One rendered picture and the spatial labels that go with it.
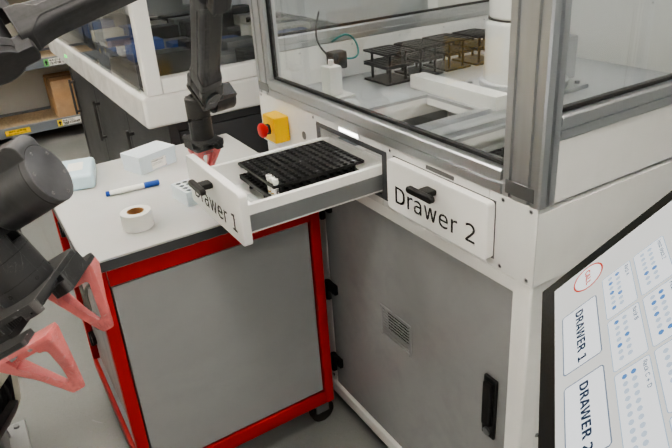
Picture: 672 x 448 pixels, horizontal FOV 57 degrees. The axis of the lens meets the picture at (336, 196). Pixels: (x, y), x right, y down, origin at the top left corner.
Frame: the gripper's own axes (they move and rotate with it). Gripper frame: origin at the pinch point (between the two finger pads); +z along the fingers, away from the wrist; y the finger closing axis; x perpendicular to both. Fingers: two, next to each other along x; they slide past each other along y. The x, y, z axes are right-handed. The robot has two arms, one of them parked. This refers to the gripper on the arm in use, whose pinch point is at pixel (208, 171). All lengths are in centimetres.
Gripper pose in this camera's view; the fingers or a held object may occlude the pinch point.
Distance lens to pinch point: 163.0
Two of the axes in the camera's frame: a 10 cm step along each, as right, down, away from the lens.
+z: 0.7, 9.0, 4.2
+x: -7.7, 3.2, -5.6
